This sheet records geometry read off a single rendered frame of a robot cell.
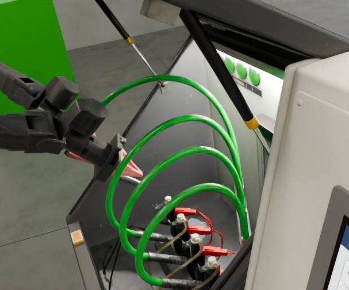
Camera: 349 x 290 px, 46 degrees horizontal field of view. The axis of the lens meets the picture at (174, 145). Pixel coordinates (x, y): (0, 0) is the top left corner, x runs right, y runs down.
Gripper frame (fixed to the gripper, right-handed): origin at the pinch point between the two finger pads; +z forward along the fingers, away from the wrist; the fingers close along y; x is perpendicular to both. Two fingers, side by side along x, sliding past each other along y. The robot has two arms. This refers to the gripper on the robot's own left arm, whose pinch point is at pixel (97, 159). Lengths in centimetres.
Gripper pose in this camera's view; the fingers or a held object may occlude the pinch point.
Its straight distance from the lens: 106.8
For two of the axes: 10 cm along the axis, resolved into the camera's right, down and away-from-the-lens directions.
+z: 7.3, 6.8, -0.4
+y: 3.3, -3.0, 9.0
